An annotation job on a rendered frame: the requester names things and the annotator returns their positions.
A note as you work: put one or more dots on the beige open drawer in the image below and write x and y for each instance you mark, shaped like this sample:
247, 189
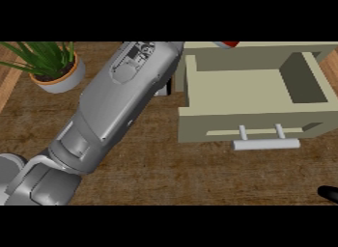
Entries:
251, 106

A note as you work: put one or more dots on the beige drawer cabinet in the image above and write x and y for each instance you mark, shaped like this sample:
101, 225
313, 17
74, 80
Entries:
251, 48

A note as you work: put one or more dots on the red and white can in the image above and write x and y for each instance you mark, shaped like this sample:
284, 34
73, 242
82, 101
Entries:
228, 43

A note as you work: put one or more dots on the green potted plant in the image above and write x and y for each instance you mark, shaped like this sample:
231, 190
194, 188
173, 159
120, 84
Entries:
51, 64

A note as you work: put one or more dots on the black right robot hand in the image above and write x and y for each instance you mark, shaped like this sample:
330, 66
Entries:
337, 194

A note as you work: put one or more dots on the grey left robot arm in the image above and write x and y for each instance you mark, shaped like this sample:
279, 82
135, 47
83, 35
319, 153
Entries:
110, 99

